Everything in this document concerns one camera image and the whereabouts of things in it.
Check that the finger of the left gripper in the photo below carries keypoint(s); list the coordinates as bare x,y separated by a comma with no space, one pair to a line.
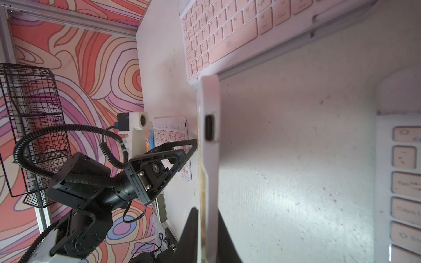
150,173

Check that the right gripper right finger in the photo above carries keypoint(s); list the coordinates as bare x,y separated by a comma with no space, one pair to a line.
226,251

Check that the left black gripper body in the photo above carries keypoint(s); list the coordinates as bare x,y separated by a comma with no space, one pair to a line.
82,182

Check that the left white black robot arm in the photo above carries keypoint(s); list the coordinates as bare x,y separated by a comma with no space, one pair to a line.
75,235

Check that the pink keyboard front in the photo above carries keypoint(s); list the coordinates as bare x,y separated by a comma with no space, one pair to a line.
220,35

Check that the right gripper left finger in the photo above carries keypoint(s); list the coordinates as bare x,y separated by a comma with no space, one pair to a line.
186,251

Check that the yellow keyboard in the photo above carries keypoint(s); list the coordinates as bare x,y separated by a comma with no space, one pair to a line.
208,131

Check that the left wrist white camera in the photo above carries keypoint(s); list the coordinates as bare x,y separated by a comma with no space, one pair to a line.
134,126

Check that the pink keyboard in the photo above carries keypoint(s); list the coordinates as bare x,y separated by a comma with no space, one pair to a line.
220,35
397,230
172,129

